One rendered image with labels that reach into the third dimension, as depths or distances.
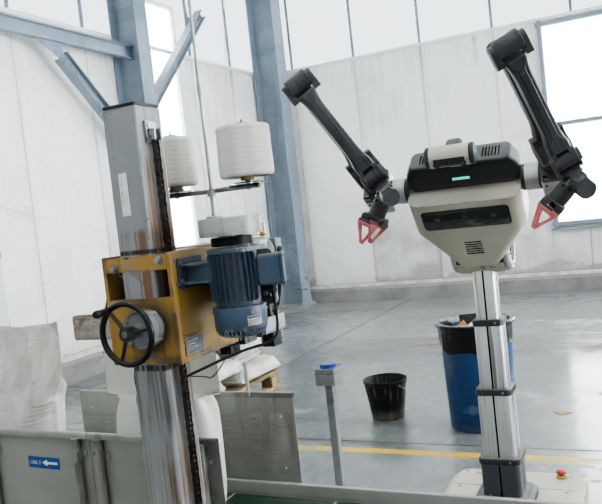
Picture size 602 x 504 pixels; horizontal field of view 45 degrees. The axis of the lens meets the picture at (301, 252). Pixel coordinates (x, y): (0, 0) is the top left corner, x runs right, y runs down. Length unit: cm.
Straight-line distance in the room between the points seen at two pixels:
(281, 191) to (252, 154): 893
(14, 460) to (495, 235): 191
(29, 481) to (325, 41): 912
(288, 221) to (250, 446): 825
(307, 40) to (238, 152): 924
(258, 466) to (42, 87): 542
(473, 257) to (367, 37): 849
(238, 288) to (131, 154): 47
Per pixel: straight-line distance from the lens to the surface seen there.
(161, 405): 212
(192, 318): 209
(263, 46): 1133
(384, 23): 1089
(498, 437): 280
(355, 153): 234
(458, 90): 1041
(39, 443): 283
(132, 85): 847
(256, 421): 288
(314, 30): 1128
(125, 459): 258
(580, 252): 1015
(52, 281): 737
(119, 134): 210
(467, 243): 259
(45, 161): 748
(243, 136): 211
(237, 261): 198
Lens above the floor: 140
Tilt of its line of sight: 3 degrees down
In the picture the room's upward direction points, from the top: 6 degrees counter-clockwise
